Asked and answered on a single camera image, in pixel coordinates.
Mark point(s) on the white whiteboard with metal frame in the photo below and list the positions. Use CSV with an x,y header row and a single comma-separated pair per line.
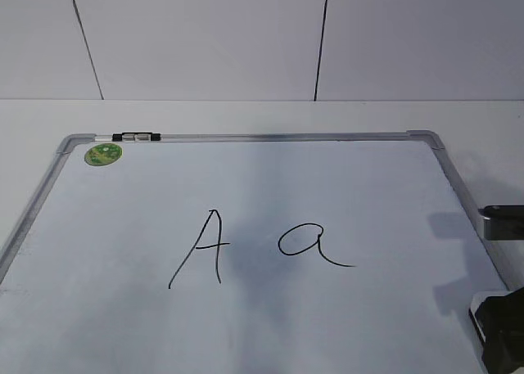
x,y
283,253

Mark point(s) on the green round sticker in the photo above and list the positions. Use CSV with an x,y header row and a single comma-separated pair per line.
x,y
103,154

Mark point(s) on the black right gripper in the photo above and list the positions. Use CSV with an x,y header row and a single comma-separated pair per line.
x,y
499,323

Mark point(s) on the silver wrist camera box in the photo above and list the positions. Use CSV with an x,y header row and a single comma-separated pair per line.
x,y
502,222

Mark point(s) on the white whiteboard eraser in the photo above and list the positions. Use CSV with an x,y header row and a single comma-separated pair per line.
x,y
477,300

